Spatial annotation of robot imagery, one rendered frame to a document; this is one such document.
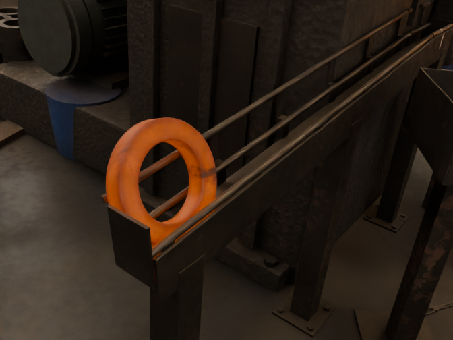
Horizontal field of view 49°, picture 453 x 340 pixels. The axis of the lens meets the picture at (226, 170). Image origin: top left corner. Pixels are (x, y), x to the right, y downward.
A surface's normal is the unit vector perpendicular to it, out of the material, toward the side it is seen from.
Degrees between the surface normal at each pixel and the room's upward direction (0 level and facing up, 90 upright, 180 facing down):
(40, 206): 0
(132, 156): 67
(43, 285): 0
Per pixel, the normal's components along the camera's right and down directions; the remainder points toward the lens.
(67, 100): 0.07, -0.86
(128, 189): 0.73, 0.00
